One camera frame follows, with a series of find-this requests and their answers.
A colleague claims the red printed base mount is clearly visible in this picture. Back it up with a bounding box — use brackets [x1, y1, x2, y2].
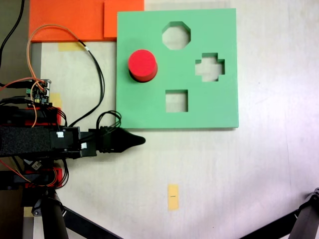
[24, 167, 63, 189]
[26, 106, 63, 127]

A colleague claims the black plug cable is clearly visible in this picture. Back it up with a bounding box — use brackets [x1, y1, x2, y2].
[0, 97, 28, 105]
[0, 82, 30, 90]

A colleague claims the black wire with white connector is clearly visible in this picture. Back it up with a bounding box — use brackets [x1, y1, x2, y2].
[67, 39, 106, 127]

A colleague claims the thin red wire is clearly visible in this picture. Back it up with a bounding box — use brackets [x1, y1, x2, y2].
[0, 77, 47, 90]

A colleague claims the thick black cable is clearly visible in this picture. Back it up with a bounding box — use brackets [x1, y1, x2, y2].
[0, 0, 25, 70]

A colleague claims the thin orange wire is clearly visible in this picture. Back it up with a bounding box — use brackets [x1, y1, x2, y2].
[26, 24, 82, 87]

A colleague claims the yellow marker tape with line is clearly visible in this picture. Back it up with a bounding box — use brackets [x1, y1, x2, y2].
[167, 184, 179, 212]

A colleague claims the red cylinder block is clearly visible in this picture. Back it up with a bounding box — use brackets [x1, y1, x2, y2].
[128, 49, 159, 84]

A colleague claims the large orange flat block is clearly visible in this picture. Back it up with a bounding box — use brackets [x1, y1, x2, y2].
[28, 0, 118, 42]

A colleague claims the circuit board with connectors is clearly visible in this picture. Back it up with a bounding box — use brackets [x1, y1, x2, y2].
[24, 79, 53, 105]

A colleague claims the black gripper wire loop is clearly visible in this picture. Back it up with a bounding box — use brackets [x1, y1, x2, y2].
[96, 111, 123, 135]

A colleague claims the green shape sorter board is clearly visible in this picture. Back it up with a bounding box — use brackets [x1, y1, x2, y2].
[115, 8, 239, 130]

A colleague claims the thick black tripod leg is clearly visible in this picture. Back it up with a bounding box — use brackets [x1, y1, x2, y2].
[31, 191, 70, 239]
[290, 187, 319, 239]

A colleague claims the thin black tripod strut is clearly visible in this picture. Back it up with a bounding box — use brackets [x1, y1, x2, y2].
[239, 208, 300, 239]
[61, 206, 124, 239]

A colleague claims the black base wire loop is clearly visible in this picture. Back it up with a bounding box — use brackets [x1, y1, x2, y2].
[58, 159, 70, 188]

